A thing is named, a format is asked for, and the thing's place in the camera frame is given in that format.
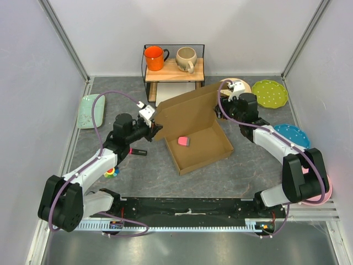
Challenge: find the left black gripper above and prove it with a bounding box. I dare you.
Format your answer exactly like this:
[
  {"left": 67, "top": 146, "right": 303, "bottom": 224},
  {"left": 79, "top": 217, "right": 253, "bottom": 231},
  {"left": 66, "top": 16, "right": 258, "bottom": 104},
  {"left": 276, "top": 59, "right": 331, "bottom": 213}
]
[{"left": 126, "top": 118, "right": 163, "bottom": 144}]

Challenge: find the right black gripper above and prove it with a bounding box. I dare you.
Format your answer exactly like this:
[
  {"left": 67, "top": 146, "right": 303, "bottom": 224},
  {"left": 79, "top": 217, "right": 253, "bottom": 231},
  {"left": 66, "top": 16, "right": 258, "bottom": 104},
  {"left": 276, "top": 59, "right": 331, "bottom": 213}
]
[{"left": 213, "top": 92, "right": 244, "bottom": 123}]

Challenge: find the pink heart toy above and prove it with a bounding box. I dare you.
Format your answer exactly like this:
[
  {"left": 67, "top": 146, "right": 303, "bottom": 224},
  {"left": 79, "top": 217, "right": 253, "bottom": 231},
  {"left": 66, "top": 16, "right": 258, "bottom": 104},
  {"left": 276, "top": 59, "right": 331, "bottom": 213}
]
[{"left": 178, "top": 136, "right": 190, "bottom": 147}]

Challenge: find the brown cardboard box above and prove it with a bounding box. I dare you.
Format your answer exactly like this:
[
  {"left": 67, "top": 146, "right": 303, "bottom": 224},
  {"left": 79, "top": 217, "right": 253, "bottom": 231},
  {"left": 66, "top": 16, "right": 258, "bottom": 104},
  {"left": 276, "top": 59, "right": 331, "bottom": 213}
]
[{"left": 154, "top": 82, "right": 234, "bottom": 175}]

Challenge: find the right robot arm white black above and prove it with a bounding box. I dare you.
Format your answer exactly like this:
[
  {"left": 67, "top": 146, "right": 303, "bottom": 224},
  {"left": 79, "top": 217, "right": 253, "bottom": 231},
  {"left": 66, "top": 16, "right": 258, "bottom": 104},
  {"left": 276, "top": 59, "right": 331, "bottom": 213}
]
[{"left": 215, "top": 93, "right": 330, "bottom": 218}]

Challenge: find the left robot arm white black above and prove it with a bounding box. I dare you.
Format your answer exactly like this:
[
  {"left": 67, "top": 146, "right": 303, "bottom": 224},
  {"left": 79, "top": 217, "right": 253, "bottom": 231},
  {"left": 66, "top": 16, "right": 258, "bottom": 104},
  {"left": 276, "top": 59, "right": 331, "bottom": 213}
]
[{"left": 38, "top": 113, "right": 162, "bottom": 232}]

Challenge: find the beige floral plate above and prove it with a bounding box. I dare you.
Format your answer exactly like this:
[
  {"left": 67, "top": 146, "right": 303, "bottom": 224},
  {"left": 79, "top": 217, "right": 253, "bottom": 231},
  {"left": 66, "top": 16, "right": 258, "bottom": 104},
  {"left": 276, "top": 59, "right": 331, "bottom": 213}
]
[{"left": 220, "top": 78, "right": 252, "bottom": 97}]

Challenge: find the pink black highlighter marker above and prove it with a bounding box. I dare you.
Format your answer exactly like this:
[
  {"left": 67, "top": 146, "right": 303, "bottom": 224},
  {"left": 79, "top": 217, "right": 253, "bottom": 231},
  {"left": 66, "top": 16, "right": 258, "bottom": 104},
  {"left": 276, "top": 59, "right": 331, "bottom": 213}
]
[{"left": 129, "top": 148, "right": 148, "bottom": 156}]

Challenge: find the green dotted plate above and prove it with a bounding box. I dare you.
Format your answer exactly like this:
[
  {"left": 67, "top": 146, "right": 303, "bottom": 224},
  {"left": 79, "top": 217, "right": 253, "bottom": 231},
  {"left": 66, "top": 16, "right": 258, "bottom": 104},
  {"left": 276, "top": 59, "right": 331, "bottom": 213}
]
[{"left": 252, "top": 79, "right": 288, "bottom": 109}]

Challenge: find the white square plate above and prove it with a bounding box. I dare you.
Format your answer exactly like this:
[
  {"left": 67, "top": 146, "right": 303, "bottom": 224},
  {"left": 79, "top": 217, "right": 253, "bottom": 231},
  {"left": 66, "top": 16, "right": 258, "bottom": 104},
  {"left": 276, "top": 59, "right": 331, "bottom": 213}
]
[{"left": 156, "top": 82, "right": 196, "bottom": 107}]

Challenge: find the mint green divided tray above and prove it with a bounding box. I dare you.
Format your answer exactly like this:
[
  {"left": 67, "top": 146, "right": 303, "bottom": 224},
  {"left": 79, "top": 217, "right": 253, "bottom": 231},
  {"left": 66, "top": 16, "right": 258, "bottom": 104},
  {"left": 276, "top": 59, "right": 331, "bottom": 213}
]
[{"left": 77, "top": 94, "right": 105, "bottom": 129}]

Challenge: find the beige ceramic mug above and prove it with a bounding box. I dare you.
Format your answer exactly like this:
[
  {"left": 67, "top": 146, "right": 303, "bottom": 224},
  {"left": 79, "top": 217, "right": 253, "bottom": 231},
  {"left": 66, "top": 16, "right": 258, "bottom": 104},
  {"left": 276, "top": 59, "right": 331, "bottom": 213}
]
[{"left": 175, "top": 47, "right": 197, "bottom": 74}]

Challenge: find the blue dotted plate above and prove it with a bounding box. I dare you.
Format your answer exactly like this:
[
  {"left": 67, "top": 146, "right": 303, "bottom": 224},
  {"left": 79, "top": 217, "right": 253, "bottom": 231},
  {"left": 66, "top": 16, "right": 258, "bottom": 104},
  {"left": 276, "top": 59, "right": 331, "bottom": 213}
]
[{"left": 274, "top": 124, "right": 311, "bottom": 149}]

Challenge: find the orange enamel mug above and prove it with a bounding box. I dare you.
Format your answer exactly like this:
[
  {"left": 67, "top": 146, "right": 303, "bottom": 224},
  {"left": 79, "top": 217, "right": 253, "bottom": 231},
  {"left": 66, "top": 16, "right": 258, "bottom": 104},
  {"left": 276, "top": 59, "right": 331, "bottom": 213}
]
[{"left": 144, "top": 46, "right": 169, "bottom": 71}]

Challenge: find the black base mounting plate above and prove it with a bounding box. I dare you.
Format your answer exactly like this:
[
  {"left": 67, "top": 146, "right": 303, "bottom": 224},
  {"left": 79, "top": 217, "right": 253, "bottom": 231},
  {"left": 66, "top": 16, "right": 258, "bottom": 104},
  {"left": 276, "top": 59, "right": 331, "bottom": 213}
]
[{"left": 107, "top": 197, "right": 281, "bottom": 220}]

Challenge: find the pink plate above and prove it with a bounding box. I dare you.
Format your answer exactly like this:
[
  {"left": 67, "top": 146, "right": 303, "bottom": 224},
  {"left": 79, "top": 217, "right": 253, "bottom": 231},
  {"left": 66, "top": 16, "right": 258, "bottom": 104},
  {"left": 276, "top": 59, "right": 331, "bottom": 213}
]
[{"left": 301, "top": 176, "right": 333, "bottom": 206}]

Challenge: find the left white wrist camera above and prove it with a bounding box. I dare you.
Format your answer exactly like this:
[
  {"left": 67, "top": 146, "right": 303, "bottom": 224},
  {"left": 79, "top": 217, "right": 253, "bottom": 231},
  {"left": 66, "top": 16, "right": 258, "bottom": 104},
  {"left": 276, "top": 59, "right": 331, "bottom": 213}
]
[{"left": 137, "top": 101, "right": 156, "bottom": 127}]

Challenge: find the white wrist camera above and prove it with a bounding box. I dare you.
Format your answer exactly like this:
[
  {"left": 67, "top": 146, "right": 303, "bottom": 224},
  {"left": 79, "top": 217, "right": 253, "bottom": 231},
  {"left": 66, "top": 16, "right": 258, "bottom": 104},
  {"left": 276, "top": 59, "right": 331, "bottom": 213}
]
[
  {"left": 228, "top": 80, "right": 245, "bottom": 102},
  {"left": 137, "top": 101, "right": 156, "bottom": 127}
]

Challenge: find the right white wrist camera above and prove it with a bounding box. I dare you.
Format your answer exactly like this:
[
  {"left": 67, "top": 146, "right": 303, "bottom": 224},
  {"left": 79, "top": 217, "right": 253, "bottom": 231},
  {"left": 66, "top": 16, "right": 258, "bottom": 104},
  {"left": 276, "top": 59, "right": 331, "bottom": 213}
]
[{"left": 228, "top": 80, "right": 245, "bottom": 102}]

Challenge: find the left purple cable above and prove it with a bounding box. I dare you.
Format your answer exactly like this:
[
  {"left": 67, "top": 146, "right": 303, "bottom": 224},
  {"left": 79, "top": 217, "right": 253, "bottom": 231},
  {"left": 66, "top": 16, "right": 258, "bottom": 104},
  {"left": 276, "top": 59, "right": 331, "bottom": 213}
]
[{"left": 48, "top": 91, "right": 149, "bottom": 238}]

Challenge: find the black wire wooden shelf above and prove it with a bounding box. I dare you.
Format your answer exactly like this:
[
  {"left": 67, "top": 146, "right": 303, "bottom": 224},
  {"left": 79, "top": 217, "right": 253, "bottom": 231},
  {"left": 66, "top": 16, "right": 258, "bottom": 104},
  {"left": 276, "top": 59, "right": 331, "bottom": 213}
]
[{"left": 141, "top": 44, "right": 205, "bottom": 103}]

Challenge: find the grey slotted cable duct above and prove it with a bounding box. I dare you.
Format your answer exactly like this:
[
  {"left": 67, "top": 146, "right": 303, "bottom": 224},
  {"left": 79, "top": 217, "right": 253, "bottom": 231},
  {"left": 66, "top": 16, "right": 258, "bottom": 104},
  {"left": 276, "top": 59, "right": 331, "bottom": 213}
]
[{"left": 75, "top": 218, "right": 274, "bottom": 232}]

